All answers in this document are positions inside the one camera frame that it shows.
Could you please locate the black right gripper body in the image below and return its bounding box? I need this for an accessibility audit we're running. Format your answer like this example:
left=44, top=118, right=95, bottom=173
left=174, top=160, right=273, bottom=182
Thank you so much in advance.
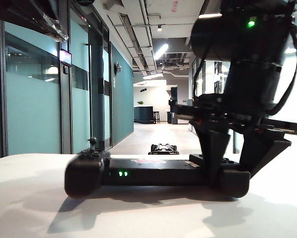
left=172, top=93, right=297, bottom=136

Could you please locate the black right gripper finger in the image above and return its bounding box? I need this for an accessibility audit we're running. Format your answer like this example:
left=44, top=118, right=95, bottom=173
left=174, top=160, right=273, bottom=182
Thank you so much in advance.
left=239, top=130, right=293, bottom=178
left=193, top=122, right=231, bottom=188

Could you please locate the black dual-joystick remote control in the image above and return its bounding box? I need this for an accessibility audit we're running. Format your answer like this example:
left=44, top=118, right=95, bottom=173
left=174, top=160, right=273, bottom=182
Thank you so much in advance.
left=64, top=136, right=251, bottom=198

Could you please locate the black quadruped robot dog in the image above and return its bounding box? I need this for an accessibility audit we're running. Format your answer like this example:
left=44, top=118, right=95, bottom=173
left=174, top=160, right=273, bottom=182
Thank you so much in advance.
left=148, top=143, right=180, bottom=156

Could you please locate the black bin with white label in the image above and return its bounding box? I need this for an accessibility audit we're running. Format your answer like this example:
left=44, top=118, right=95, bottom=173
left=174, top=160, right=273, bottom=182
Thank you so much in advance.
left=167, top=111, right=179, bottom=124

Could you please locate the tall black cabinet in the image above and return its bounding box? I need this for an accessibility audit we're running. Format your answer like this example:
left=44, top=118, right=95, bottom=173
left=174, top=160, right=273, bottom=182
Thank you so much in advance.
left=168, top=86, right=179, bottom=106

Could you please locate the dark counter with white top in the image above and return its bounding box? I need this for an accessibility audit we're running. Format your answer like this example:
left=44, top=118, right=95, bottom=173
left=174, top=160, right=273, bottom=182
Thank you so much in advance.
left=133, top=105, right=156, bottom=124

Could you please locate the low linear ceiling light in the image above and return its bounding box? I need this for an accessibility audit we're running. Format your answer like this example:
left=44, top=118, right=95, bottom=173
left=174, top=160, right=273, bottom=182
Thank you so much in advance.
left=143, top=72, right=164, bottom=80

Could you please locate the long linear ceiling light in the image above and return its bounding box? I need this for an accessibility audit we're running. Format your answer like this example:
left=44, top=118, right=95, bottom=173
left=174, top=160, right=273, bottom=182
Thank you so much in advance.
left=153, top=44, right=169, bottom=60

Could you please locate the lit room display panel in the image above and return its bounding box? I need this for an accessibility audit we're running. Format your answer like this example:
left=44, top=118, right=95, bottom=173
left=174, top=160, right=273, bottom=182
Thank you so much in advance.
left=59, top=49, right=73, bottom=66

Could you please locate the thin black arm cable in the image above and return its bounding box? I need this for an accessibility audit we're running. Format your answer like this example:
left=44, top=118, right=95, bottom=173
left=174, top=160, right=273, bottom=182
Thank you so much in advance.
left=192, top=47, right=214, bottom=98

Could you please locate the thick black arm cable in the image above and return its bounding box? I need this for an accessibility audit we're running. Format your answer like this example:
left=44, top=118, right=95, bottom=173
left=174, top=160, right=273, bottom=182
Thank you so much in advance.
left=266, top=23, right=297, bottom=117

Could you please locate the long vertical door handle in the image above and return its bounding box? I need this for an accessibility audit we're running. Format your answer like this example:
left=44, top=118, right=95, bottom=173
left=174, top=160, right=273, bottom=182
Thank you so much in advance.
left=85, top=43, right=93, bottom=142

